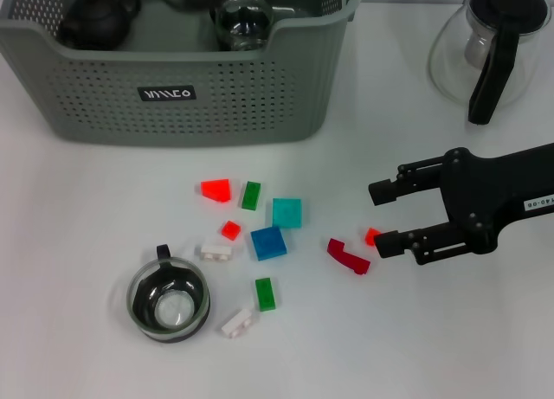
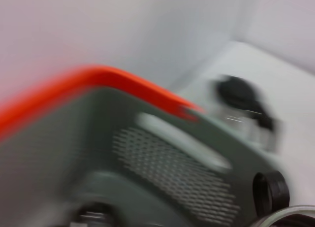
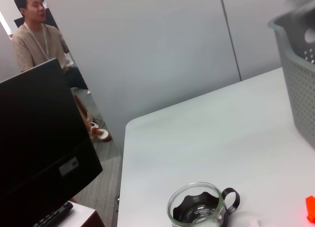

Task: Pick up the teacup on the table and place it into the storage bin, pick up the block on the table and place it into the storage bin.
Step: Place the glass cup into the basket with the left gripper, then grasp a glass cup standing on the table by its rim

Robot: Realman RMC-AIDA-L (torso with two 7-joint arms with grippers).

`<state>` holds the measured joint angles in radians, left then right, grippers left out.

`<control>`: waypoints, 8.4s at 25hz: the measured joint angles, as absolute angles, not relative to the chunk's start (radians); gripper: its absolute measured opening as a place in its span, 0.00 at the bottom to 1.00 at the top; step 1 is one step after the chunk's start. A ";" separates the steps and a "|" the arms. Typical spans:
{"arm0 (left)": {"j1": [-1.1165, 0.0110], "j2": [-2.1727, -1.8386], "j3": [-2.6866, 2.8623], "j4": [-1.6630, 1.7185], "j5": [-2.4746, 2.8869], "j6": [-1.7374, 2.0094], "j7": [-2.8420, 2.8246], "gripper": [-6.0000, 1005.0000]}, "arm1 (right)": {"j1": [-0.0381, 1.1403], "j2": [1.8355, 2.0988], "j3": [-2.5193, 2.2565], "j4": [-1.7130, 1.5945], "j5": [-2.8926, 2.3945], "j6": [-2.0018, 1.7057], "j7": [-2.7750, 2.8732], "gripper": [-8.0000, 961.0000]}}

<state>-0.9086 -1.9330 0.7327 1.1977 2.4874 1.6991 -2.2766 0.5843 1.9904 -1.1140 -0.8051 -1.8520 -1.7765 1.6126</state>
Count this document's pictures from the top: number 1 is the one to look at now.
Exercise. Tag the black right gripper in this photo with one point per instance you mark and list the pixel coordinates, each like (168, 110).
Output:
(497, 191)

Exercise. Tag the small orange-red cube block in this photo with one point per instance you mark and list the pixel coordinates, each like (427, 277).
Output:
(370, 235)

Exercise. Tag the dark red curved block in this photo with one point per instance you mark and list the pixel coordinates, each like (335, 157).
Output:
(346, 256)

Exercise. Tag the small red square block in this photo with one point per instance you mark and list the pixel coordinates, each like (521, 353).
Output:
(230, 230)

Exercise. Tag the red sloped toy block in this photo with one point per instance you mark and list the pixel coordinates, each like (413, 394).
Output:
(216, 189)

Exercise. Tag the grey-green perforated storage bin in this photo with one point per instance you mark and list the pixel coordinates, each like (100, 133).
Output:
(259, 92)

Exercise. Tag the teal square toy plate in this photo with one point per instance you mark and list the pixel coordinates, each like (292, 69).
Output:
(287, 213)

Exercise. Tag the blue square toy plate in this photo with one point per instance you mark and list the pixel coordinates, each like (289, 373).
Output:
(269, 243)

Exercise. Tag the green toy brick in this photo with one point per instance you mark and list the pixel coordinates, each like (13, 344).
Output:
(265, 295)
(251, 195)

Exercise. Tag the white toy brick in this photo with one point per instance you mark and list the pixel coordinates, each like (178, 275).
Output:
(215, 252)
(237, 324)

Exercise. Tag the black clay teapot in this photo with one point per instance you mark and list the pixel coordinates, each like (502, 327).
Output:
(99, 20)

